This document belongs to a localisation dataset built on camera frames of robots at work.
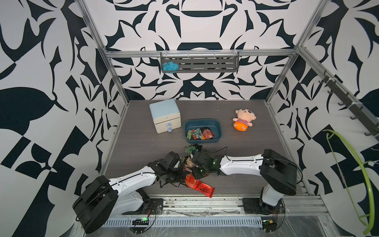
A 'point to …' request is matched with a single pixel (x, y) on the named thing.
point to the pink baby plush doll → (245, 116)
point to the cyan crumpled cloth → (170, 67)
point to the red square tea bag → (208, 134)
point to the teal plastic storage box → (203, 131)
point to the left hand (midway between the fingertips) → (184, 175)
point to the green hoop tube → (369, 227)
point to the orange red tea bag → (190, 180)
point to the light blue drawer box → (166, 115)
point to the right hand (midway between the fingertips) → (190, 172)
